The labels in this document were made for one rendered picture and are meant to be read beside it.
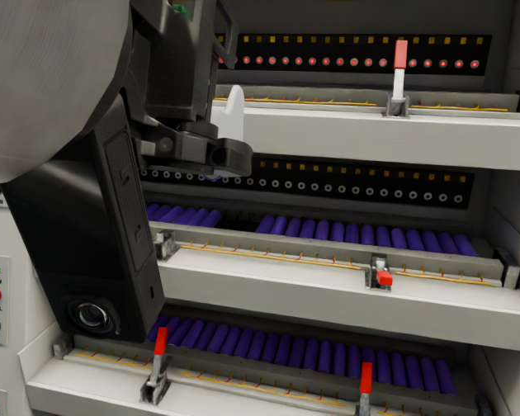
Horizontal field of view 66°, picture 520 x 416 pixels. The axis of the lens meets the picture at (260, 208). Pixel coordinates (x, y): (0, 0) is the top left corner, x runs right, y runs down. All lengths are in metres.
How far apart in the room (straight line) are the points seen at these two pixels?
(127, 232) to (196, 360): 0.45
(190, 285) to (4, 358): 0.29
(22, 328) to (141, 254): 0.48
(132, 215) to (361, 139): 0.33
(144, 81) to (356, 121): 0.31
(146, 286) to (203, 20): 0.11
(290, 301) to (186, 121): 0.33
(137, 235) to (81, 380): 0.49
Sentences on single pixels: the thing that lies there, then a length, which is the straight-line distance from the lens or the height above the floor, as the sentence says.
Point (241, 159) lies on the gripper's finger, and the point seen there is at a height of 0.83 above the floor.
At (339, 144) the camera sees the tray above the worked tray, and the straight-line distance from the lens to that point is 0.45.
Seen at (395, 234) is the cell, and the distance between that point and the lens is 0.57.
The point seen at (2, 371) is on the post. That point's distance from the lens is 0.69.
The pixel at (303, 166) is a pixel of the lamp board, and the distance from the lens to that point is 0.61.
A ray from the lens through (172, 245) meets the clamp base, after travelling 0.53.
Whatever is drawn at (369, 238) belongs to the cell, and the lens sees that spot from 0.54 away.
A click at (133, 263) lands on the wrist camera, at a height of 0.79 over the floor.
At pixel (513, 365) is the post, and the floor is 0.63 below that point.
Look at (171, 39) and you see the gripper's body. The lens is 0.18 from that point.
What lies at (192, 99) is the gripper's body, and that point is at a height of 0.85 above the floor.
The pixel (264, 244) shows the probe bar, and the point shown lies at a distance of 0.51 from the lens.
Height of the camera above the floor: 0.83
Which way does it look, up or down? 5 degrees down
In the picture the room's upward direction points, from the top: 4 degrees clockwise
